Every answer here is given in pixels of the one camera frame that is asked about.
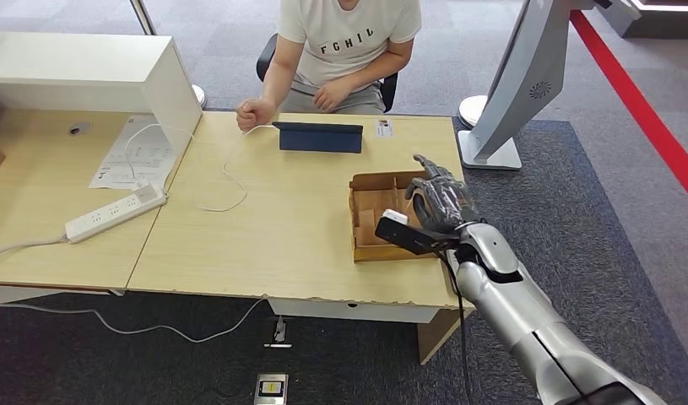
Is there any person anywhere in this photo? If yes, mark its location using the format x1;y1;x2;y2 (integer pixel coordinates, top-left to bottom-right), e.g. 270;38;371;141
236;0;422;133

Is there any white power strip cord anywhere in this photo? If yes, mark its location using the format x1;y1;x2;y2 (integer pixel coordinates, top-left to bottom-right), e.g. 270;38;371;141
0;236;69;262

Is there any white desk shelf unit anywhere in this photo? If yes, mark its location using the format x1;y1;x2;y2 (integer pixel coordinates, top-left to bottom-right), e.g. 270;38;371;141
0;31;203;160

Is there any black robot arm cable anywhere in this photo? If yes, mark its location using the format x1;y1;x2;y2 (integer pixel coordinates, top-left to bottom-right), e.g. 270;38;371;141
436;251;476;405

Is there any white under-desk drawer panel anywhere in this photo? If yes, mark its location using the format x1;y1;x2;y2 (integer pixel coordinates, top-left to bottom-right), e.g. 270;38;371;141
267;297;440;324

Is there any slanted metal pole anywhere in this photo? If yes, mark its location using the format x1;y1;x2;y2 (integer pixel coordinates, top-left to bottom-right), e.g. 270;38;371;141
129;0;157;36

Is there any printed paper sheet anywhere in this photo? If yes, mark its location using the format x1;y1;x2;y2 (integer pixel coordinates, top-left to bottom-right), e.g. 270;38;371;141
89;115;178;192

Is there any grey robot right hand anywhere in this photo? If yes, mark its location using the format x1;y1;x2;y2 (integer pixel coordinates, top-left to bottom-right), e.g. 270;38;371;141
404;154;484;235

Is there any wooden compartment box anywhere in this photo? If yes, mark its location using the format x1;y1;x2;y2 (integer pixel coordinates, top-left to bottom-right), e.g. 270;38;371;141
348;170;451;264

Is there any grey kiosk stand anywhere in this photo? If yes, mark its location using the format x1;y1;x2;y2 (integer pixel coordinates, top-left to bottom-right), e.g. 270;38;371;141
458;0;596;171

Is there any white charger plug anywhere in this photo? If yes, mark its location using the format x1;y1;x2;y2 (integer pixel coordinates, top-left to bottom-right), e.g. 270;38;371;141
133;180;163;203

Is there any dark blue tablet case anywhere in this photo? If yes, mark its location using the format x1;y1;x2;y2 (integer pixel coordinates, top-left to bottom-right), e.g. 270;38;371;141
272;121;365;154

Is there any grey plinth with light strip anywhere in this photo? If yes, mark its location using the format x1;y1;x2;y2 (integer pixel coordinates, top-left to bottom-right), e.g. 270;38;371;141
595;0;688;41

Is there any grey floor plug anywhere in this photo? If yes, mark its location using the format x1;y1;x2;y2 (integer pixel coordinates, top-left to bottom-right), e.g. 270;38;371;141
263;316;293;350

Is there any white power strip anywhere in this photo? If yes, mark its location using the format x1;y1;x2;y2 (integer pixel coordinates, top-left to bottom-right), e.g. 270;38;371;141
64;183;169;245

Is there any black office chair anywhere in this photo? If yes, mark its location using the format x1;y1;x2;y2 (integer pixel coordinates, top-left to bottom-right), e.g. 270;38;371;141
256;32;399;113

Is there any white floor cable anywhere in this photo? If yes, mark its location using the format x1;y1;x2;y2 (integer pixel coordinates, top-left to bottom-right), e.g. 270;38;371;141
0;299;267;345

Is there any person's right hand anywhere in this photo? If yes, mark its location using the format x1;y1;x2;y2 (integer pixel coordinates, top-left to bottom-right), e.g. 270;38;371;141
236;97;278;133

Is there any wooden desk leg panel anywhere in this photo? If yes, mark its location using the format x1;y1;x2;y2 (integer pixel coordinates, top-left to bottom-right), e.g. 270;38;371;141
417;308;462;365

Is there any person's left hand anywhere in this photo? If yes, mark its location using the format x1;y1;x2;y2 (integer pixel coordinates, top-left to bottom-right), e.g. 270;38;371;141
312;78;356;113

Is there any red floor tape stripe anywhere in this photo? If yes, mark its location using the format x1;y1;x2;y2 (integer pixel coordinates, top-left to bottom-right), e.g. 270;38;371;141
570;9;688;213

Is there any thin white charging cable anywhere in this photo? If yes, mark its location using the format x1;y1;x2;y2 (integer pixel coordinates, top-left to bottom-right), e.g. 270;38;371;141
123;122;278;213

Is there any metal floor socket box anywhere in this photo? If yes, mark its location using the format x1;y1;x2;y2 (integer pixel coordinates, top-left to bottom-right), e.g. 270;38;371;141
253;373;290;405

